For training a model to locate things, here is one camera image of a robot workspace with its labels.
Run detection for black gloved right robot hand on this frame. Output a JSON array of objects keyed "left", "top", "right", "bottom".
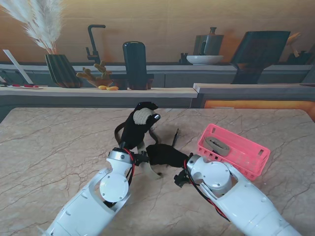
[{"left": 146, "top": 144, "right": 191, "bottom": 169}]

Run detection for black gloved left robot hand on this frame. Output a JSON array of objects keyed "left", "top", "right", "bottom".
[{"left": 120, "top": 101, "right": 162, "bottom": 150}]

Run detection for dark woven belt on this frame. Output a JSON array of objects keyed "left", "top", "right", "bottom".
[{"left": 114, "top": 122, "right": 160, "bottom": 146}]

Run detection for pink plastic storage basket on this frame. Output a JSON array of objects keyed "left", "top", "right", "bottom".
[{"left": 196, "top": 123, "right": 271, "bottom": 182}]

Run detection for tall black appliance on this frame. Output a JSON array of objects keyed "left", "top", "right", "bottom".
[{"left": 113, "top": 41, "right": 155, "bottom": 91}]

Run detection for dark ribbed vase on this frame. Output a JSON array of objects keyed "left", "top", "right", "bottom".
[{"left": 44, "top": 54, "right": 84, "bottom": 89}]

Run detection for black kitchen faucet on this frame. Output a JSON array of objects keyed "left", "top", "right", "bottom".
[{"left": 85, "top": 24, "right": 106, "bottom": 65}]

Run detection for white speckled bowl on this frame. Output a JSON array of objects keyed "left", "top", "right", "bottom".
[{"left": 186, "top": 55, "right": 224, "bottom": 65}]

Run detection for plate with red chillies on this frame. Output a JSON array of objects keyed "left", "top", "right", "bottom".
[{"left": 6, "top": 84, "right": 44, "bottom": 89}]

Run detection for white slanted board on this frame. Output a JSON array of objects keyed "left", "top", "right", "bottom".
[{"left": 2, "top": 49, "right": 33, "bottom": 85}]

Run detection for white pampas grass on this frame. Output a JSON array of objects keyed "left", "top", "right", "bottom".
[{"left": 0, "top": 0, "right": 64, "bottom": 55}]

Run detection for dark utensil holder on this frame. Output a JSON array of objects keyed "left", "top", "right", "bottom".
[{"left": 286, "top": 50, "right": 311, "bottom": 65}]

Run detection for yellow wooden utensil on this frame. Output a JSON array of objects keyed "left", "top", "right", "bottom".
[{"left": 286, "top": 32, "right": 302, "bottom": 58}]

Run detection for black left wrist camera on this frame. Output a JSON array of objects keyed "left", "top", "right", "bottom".
[{"left": 134, "top": 151, "right": 150, "bottom": 165}]

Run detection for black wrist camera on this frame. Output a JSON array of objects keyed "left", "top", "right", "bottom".
[
  {"left": 173, "top": 171, "right": 190, "bottom": 188},
  {"left": 134, "top": 151, "right": 150, "bottom": 165}
]

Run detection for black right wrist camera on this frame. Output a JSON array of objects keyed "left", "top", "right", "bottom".
[{"left": 173, "top": 171, "right": 190, "bottom": 188}]

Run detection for left arm red black cables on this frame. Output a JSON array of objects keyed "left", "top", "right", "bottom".
[{"left": 123, "top": 148, "right": 136, "bottom": 187}]

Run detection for arm red black cables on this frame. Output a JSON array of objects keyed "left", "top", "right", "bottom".
[
  {"left": 123, "top": 148, "right": 136, "bottom": 187},
  {"left": 184, "top": 159, "right": 229, "bottom": 222}
]

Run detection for right arm red black cables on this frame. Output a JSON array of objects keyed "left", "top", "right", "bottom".
[{"left": 184, "top": 159, "right": 229, "bottom": 222}]

